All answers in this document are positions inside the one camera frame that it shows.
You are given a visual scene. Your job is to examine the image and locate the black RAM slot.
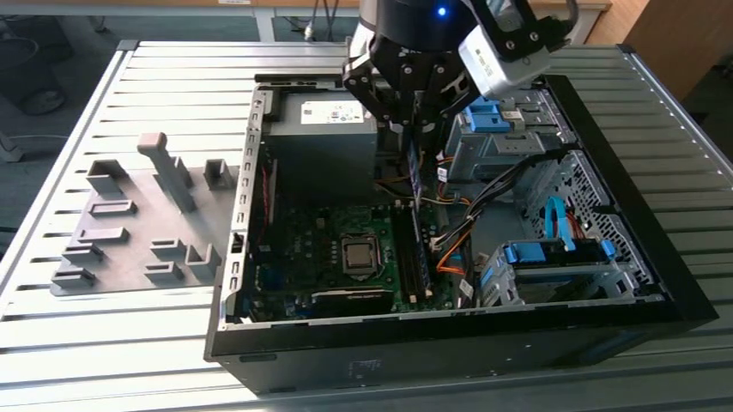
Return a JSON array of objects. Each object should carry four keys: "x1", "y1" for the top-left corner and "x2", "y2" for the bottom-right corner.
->
[{"x1": 393, "y1": 201, "x2": 416, "y2": 304}]

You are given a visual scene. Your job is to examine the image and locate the black graphics card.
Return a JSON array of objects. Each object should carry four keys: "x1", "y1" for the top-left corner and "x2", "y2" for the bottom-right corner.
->
[{"x1": 310, "y1": 286, "x2": 397, "y2": 318}]

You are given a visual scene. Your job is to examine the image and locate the blue drive latch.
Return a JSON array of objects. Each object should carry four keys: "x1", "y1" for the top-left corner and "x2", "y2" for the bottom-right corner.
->
[{"x1": 464, "y1": 96, "x2": 514, "y2": 135}]

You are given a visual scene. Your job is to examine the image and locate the black CPU socket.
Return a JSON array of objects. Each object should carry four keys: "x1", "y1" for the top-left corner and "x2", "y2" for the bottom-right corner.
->
[{"x1": 340, "y1": 233, "x2": 385, "y2": 282}]

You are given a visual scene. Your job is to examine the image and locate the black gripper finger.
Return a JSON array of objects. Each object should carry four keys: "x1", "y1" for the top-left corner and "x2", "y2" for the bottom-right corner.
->
[
  {"x1": 342, "y1": 55, "x2": 416, "y2": 135},
  {"x1": 416, "y1": 70, "x2": 481, "y2": 135}
]

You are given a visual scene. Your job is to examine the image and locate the black PC case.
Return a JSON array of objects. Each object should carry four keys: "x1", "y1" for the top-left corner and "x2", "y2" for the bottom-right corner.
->
[{"x1": 205, "y1": 72, "x2": 721, "y2": 395}]

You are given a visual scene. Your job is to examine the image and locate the hard disk in blue carrier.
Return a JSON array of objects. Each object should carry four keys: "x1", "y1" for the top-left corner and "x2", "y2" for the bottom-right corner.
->
[{"x1": 502, "y1": 239, "x2": 619, "y2": 271}]

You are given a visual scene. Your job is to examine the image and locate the grey power supply unit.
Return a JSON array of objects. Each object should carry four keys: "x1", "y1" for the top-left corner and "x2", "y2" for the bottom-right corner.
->
[{"x1": 266, "y1": 91, "x2": 381, "y2": 203}]

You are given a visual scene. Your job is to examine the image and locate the green motherboard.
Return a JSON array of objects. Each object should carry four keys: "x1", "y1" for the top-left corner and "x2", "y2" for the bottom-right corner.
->
[{"x1": 251, "y1": 201, "x2": 477, "y2": 321}]

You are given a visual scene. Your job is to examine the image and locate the black cable bundle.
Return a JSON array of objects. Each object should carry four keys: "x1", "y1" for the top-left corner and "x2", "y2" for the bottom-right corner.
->
[{"x1": 432, "y1": 154, "x2": 545, "y2": 252}]

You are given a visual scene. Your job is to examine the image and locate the blue flat data wire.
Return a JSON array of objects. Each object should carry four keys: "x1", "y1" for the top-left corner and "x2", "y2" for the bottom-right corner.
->
[{"x1": 544, "y1": 195, "x2": 577, "y2": 252}]

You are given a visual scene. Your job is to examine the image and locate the silver CPU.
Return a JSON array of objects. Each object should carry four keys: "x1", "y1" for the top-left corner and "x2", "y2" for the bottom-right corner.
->
[{"x1": 345, "y1": 243, "x2": 377, "y2": 270}]

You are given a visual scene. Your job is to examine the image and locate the black office chair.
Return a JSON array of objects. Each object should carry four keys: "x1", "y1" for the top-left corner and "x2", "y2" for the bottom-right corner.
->
[{"x1": 0, "y1": 25, "x2": 77, "y2": 116}]

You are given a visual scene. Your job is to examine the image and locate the green RAM stick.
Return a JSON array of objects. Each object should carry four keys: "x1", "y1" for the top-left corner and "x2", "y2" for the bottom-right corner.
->
[{"x1": 408, "y1": 128, "x2": 429, "y2": 205}]

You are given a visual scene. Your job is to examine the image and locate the grey parts rack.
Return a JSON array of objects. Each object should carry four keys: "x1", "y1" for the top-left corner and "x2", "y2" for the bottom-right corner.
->
[{"x1": 50, "y1": 131, "x2": 242, "y2": 298}]

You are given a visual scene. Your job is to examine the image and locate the grey metal disk bay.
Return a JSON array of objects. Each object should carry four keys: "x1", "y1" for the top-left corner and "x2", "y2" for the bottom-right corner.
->
[{"x1": 478, "y1": 239, "x2": 665, "y2": 308}]

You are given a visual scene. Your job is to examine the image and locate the grey metal drive cage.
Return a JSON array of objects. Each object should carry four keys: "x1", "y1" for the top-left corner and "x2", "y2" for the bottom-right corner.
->
[{"x1": 444, "y1": 83, "x2": 580, "y2": 184}]

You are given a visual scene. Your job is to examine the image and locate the grey stand foot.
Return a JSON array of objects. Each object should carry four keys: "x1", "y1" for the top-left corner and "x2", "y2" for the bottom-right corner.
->
[{"x1": 0, "y1": 130, "x2": 26, "y2": 163}]

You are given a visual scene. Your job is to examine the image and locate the orange power wires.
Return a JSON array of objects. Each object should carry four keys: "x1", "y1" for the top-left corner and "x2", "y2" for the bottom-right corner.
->
[{"x1": 436, "y1": 246, "x2": 474, "y2": 276}]

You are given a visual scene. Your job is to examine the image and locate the white frame wooden desk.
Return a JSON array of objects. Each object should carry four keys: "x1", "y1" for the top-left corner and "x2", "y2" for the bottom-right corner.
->
[{"x1": 0, "y1": 0, "x2": 612, "y2": 44}]

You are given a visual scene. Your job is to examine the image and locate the brown wooden cabinet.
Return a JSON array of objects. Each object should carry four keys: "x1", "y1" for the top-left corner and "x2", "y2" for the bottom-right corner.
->
[{"x1": 584, "y1": 0, "x2": 733, "y2": 102}]

